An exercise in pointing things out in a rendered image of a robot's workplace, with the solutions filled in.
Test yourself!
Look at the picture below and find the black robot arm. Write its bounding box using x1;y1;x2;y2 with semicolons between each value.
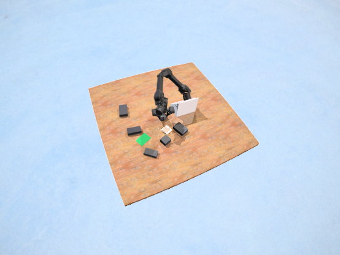
153;68;192;115

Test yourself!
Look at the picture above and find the flat green square tile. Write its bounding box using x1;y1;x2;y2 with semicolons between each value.
136;133;151;146

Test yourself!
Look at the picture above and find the dark grey switch control unit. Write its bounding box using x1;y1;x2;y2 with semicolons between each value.
159;113;166;121

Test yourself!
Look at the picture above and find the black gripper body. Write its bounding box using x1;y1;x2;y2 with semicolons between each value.
152;106;175;116

